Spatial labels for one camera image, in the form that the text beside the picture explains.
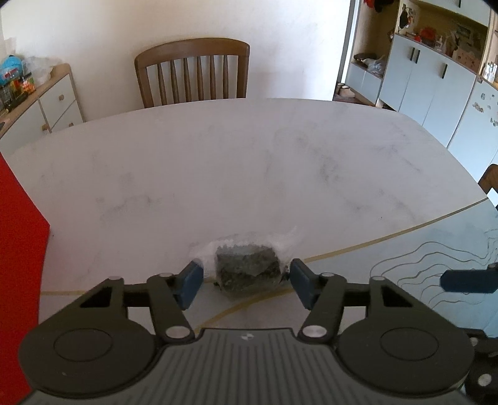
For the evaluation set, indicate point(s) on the dark items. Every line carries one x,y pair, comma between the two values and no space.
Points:
243,264

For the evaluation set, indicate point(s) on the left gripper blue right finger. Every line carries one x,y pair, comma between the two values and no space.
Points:
306,284

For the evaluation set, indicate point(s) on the white sideboard with wood top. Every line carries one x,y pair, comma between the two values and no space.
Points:
52,107

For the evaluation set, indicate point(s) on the red cardboard box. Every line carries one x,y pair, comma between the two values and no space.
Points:
24,237

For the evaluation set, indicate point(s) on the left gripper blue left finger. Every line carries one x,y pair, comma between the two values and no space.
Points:
187,283

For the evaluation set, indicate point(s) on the white wall cabinet unit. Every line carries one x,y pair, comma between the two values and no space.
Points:
434,62

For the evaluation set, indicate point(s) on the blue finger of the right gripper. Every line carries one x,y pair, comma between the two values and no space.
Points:
469,281

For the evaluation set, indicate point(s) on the wooden slat chair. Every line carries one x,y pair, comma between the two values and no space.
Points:
193,69

